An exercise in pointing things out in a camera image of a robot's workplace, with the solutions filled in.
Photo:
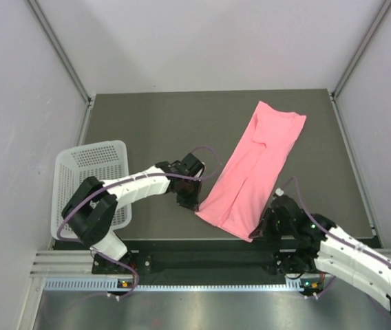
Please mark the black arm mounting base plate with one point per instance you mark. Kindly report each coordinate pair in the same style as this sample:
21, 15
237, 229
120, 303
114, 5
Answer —
295, 263

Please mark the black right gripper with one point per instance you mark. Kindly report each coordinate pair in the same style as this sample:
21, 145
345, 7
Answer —
259, 232

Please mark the pink t shirt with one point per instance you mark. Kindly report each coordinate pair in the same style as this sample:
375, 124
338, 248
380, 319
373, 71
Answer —
238, 198

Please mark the aluminium frame post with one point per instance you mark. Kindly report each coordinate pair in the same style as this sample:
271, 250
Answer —
367, 38
55, 43

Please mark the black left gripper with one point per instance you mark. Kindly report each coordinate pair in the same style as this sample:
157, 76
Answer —
191, 202

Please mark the aluminium frame post left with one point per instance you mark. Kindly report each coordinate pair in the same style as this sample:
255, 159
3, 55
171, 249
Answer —
55, 43

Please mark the white perforated plastic basket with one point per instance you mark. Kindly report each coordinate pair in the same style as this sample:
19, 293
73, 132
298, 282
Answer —
104, 160

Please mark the grey slotted cable duct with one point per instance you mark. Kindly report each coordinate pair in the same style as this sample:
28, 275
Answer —
119, 285

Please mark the aluminium frame post right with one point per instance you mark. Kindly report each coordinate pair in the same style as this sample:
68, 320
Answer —
367, 38

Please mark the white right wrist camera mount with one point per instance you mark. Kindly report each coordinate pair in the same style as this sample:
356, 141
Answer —
278, 193

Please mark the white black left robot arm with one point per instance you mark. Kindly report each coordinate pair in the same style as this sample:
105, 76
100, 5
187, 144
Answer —
92, 207

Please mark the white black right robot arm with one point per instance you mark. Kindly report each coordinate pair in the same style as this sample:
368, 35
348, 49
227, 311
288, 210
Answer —
323, 246

